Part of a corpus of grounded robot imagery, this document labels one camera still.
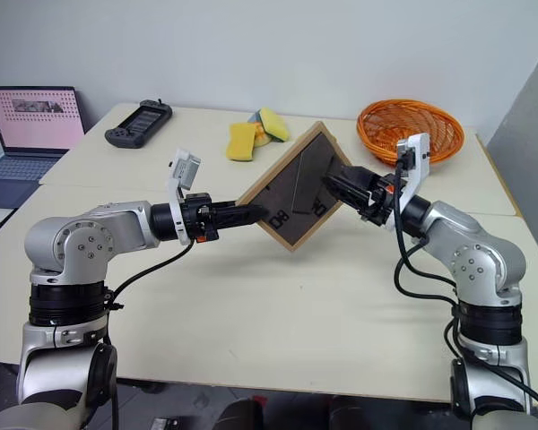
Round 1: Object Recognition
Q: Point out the yellow sponge with green pad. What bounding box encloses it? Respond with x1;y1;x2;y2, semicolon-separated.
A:
256;107;291;143

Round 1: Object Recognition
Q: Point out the wooden picture frame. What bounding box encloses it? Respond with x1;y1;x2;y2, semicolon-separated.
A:
239;120;353;255

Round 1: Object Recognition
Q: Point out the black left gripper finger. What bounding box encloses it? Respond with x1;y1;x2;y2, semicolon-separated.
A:
217;202;270;218
217;214;265;231

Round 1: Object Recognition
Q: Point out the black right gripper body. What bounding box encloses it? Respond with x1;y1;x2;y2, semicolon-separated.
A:
360;173;399;228

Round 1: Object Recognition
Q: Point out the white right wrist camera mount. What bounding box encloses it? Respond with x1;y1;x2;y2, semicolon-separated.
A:
385;132;432;232

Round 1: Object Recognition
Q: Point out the orange woven basket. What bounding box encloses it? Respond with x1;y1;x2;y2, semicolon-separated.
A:
356;99;466;167

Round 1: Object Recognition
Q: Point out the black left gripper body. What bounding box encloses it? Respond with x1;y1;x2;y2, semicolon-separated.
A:
181;192;221;245

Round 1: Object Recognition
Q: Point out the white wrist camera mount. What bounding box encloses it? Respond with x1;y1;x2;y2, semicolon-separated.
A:
167;147;204;246
385;132;432;232

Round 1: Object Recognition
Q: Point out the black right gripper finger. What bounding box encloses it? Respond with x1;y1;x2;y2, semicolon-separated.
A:
321;176;372;212
339;165;381;193

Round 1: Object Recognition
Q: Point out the dark rounded shape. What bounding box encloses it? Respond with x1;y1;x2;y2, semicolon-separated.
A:
214;397;265;430

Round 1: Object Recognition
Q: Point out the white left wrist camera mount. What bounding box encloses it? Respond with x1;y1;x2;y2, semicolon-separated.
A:
167;147;204;246

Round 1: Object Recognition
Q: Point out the black handheld controller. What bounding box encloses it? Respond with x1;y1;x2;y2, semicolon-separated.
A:
104;99;173;150

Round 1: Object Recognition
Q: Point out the open laptop with pink screen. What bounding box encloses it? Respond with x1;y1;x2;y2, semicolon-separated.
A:
0;85;87;185

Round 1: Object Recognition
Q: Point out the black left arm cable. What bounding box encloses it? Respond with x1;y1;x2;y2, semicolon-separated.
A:
100;239;196;314

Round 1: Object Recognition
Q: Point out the orange sponge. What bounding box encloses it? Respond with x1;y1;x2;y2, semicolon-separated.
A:
252;122;273;148

